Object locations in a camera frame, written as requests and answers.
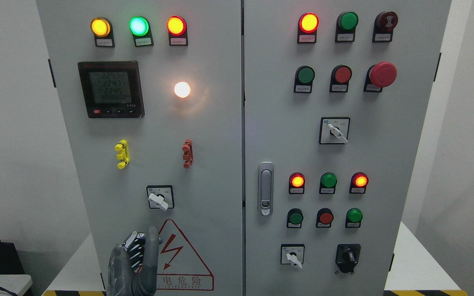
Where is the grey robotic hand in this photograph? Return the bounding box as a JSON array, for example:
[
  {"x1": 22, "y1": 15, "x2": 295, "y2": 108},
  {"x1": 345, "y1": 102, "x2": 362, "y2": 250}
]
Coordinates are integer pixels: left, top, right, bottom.
[{"x1": 107, "y1": 226, "x2": 160, "y2": 296}]

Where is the white rotary light switch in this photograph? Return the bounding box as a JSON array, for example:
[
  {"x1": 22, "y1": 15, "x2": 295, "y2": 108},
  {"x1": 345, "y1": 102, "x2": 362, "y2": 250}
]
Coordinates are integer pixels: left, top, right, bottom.
[{"x1": 146, "y1": 185, "x2": 174, "y2": 211}]

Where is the lit green indicator light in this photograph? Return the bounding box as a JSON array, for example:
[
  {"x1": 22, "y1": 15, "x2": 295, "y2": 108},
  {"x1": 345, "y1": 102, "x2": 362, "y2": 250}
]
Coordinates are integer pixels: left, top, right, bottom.
[{"x1": 129, "y1": 16, "x2": 154, "y2": 47}]

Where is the yellow indicator light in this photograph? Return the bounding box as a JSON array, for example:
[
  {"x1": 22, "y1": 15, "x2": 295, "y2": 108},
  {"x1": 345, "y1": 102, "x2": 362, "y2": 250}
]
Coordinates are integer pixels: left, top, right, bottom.
[{"x1": 90, "y1": 17, "x2": 115, "y2": 48}]

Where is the red danger warning sticker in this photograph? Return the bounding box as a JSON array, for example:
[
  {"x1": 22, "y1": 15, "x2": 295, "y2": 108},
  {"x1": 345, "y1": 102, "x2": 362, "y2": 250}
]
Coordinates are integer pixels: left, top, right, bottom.
[{"x1": 157, "y1": 219, "x2": 214, "y2": 291}]

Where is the yellow terminal connector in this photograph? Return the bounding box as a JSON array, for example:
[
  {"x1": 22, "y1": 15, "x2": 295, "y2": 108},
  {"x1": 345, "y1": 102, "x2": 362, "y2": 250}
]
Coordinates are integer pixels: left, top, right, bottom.
[{"x1": 114, "y1": 140, "x2": 130, "y2": 170}]

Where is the white box corner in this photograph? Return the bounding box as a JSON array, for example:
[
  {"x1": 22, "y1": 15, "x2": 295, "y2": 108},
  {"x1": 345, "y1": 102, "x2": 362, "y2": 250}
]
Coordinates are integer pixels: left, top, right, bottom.
[{"x1": 0, "y1": 274, "x2": 33, "y2": 296}]

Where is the red terminal connector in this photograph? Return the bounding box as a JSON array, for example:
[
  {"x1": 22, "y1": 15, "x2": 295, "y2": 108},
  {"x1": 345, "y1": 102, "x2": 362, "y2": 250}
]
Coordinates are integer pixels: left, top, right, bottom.
[{"x1": 182, "y1": 139, "x2": 194, "y2": 169}]

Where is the green push button lower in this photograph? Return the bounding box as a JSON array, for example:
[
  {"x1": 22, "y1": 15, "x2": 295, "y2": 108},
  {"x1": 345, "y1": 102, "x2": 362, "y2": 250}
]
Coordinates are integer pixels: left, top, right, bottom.
[{"x1": 286, "y1": 208, "x2": 304, "y2": 229}]

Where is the green push button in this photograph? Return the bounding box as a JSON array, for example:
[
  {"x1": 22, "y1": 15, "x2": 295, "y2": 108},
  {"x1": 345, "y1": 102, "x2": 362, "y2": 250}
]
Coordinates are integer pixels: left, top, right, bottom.
[
  {"x1": 293, "y1": 65, "x2": 315, "y2": 94},
  {"x1": 286, "y1": 208, "x2": 304, "y2": 229}
]

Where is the black digital power meter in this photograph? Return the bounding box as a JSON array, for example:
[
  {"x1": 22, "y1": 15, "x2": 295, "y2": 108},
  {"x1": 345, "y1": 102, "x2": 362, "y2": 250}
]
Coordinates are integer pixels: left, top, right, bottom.
[{"x1": 78, "y1": 60, "x2": 145, "y2": 118}]

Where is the clear small lamp bulb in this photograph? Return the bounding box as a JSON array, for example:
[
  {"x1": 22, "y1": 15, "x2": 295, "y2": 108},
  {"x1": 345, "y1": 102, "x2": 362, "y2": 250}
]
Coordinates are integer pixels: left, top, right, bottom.
[{"x1": 174, "y1": 82, "x2": 191, "y2": 99}]

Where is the lit red indicator middle left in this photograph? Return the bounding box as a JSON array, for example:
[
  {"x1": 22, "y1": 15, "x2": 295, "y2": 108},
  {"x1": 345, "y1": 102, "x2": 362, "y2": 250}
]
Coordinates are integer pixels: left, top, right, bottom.
[{"x1": 288, "y1": 172, "x2": 305, "y2": 194}]

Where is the grey electrical control cabinet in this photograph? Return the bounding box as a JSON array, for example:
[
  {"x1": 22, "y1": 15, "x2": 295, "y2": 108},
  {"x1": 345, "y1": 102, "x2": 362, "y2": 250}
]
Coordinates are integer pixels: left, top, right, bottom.
[{"x1": 37, "y1": 0, "x2": 451, "y2": 296}]

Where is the red push button lower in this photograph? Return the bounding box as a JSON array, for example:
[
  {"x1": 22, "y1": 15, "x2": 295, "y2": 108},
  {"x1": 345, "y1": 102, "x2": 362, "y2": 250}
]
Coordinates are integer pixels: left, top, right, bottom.
[{"x1": 315, "y1": 208, "x2": 334, "y2": 228}]

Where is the red push button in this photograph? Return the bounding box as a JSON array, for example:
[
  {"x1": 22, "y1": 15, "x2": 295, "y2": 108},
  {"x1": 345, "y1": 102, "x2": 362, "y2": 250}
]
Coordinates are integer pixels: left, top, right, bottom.
[
  {"x1": 329, "y1": 65, "x2": 352, "y2": 93},
  {"x1": 315, "y1": 208, "x2": 334, "y2": 228}
]

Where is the green indicator middle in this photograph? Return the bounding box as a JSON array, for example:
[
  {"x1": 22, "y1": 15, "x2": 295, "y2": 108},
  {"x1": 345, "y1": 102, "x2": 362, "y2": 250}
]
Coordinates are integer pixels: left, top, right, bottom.
[{"x1": 319, "y1": 172, "x2": 337, "y2": 194}]

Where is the green indicator lower right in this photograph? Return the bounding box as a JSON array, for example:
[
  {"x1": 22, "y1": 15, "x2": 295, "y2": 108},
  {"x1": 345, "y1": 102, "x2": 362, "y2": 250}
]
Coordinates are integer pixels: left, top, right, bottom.
[{"x1": 345, "y1": 208, "x2": 363, "y2": 229}]

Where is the lit red indicator middle right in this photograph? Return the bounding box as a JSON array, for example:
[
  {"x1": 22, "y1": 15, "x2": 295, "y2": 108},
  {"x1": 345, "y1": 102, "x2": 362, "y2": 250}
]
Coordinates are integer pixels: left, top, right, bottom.
[{"x1": 349, "y1": 172, "x2": 369, "y2": 194}]

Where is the lit red indicator light left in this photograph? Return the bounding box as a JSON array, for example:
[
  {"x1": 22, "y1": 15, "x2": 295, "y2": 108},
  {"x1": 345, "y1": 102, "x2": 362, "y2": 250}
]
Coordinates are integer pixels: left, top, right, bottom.
[{"x1": 166, "y1": 15, "x2": 188, "y2": 46}]

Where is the green push button upper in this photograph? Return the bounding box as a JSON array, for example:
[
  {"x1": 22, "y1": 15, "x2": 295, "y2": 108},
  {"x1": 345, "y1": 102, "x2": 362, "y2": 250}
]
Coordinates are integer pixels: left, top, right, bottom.
[{"x1": 293, "y1": 65, "x2": 315, "y2": 94}]

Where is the red push button upper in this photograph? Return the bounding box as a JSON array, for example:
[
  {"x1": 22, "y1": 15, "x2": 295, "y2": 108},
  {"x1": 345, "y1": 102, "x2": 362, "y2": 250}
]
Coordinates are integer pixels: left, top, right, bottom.
[{"x1": 329, "y1": 65, "x2": 352, "y2": 93}]

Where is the lit red indicator top right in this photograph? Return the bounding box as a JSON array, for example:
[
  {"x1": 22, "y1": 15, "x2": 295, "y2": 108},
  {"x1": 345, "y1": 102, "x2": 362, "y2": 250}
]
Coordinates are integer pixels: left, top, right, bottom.
[{"x1": 297, "y1": 12, "x2": 319, "y2": 44}]

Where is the red emergency stop button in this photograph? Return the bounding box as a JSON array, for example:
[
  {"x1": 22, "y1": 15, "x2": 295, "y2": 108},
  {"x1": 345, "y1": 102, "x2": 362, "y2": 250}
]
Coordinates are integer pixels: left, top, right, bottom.
[{"x1": 363, "y1": 61, "x2": 397, "y2": 93}]

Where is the green indicator top right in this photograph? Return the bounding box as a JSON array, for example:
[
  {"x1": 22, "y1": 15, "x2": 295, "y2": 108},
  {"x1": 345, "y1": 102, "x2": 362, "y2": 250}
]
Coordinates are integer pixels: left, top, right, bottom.
[{"x1": 335, "y1": 12, "x2": 359, "y2": 43}]

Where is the dark red buzzer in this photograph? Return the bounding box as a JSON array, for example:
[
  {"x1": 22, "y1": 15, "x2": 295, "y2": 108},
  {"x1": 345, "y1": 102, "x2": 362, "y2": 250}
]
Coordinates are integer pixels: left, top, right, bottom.
[{"x1": 372, "y1": 11, "x2": 398, "y2": 42}]

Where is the white rotary switch lower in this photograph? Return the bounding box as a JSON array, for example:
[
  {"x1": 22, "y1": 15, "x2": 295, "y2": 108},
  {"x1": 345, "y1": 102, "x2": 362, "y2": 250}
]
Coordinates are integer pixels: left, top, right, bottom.
[{"x1": 280, "y1": 244, "x2": 305, "y2": 270}]

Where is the silver door handle lock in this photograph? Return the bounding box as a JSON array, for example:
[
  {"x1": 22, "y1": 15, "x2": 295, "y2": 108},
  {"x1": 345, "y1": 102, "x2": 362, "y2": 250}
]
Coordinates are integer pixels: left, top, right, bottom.
[{"x1": 258, "y1": 162, "x2": 274, "y2": 217}]

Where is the black rotary selector switch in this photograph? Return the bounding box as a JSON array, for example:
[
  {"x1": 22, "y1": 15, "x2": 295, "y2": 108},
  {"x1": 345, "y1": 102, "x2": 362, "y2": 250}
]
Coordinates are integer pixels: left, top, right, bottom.
[{"x1": 335, "y1": 244, "x2": 361, "y2": 273}]

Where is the white rotary switch upper right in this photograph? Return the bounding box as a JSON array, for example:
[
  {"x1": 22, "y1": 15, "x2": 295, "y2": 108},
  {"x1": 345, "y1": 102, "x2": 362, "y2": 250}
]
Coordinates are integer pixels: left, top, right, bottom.
[{"x1": 318, "y1": 117, "x2": 350, "y2": 145}]

